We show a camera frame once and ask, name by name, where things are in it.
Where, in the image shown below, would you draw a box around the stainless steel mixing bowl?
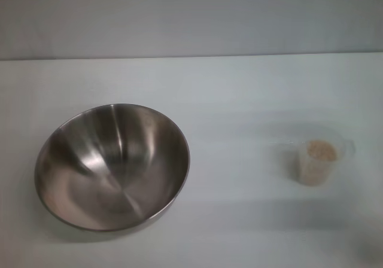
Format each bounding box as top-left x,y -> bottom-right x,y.
34,102 -> 191,233

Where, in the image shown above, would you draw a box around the white rice grains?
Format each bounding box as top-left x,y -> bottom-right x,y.
299,140 -> 339,187

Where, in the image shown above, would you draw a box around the clear plastic measuring cup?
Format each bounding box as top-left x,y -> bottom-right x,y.
276,138 -> 356,188

